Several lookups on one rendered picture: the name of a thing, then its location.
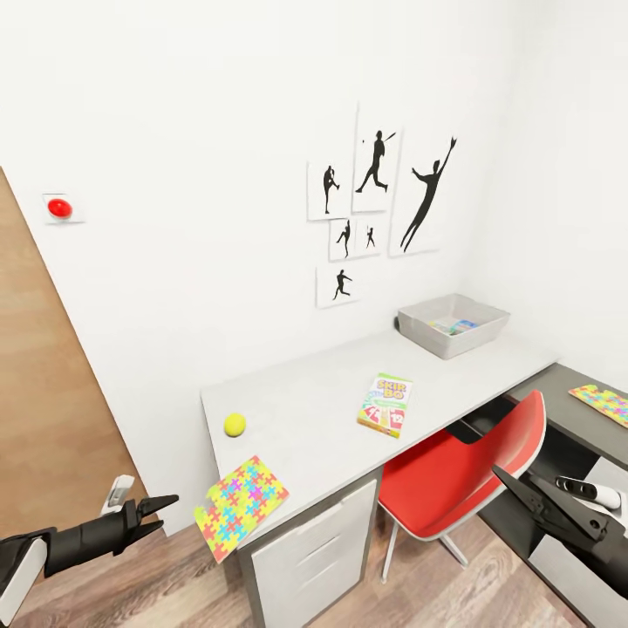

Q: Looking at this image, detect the jigsaw puzzle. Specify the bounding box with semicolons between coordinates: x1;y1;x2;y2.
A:
570;385;628;428
192;455;290;563

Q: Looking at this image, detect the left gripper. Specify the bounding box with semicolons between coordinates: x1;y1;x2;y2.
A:
77;494;180;565

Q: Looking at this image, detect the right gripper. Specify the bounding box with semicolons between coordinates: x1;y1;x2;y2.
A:
492;465;628;599

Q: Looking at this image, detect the tennis ball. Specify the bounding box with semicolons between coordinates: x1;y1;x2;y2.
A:
224;413;246;436

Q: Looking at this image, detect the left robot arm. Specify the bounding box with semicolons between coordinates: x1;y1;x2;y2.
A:
0;474;180;628

